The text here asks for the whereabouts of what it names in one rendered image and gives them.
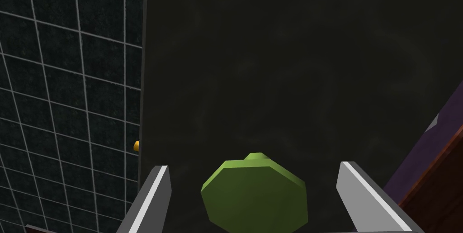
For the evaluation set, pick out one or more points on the orange door knob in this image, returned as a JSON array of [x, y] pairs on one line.
[[136, 146]]

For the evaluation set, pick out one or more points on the green door knob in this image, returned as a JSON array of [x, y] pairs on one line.
[[253, 198]]

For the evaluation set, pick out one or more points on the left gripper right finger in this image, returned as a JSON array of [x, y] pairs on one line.
[[365, 200]]

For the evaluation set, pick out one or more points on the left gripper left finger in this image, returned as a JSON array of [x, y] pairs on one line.
[[152, 202]]

